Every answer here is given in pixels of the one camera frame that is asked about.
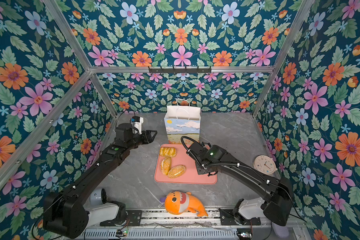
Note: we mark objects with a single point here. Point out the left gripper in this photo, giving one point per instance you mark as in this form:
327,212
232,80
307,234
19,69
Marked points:
147,136

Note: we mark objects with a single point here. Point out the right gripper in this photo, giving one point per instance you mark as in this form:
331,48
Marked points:
199,171

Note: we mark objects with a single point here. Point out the sugared cream fake bun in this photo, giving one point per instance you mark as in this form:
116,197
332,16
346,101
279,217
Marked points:
176,171

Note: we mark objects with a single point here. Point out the landscape print paper bag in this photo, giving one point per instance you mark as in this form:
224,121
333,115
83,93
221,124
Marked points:
182,120

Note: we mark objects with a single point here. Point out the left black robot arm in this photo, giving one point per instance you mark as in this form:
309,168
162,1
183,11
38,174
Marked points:
64,212

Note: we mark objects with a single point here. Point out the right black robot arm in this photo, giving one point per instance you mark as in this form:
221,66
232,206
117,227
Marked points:
276,194

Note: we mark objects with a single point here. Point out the braided glazed fake bread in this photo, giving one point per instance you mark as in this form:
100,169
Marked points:
168,152

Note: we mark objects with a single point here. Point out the upright sugared fake bun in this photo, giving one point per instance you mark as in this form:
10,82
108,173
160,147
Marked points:
166,165

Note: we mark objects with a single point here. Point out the pink plastic tray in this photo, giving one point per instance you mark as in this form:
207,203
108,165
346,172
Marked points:
190,175

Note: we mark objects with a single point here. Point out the orange shark plush toy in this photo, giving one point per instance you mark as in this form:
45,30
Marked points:
177,203

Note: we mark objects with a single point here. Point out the cream round alarm clock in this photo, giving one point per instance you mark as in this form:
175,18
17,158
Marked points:
265,165

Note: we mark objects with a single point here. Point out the lavender cylinder object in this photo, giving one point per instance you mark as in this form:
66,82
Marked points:
280,231

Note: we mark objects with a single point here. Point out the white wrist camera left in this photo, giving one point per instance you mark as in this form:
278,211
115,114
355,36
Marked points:
137,123

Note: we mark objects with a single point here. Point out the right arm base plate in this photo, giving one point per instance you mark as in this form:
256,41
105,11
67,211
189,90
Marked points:
229,218

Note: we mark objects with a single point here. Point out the black hook rail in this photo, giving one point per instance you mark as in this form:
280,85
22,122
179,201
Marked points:
179,70

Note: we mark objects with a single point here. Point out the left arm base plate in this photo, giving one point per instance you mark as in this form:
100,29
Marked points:
128,218

